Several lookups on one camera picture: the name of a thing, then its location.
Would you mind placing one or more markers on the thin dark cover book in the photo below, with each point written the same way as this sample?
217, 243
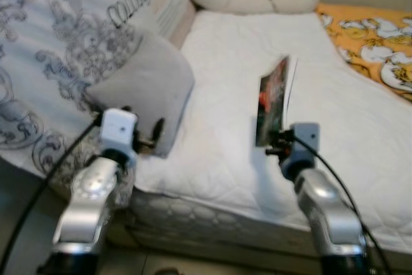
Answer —
271, 101

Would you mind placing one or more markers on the plain grey pillow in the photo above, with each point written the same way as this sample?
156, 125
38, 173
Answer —
148, 82

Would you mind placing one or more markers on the large grey floral printed cushion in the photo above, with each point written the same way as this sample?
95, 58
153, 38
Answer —
58, 37

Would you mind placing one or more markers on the orange cartoon print blanket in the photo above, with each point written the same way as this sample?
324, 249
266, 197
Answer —
373, 37

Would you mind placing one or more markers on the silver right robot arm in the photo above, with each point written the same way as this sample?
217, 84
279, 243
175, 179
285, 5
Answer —
328, 210

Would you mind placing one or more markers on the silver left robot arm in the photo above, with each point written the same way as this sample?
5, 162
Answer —
90, 191

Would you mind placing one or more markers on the white quilted mattress pad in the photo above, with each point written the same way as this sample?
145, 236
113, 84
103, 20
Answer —
225, 94

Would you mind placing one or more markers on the grey quilted mattress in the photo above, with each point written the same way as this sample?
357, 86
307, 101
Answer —
212, 223

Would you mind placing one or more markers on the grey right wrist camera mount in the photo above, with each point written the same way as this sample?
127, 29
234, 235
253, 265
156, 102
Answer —
308, 136

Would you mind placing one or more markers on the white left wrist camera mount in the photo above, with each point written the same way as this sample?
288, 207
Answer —
119, 130

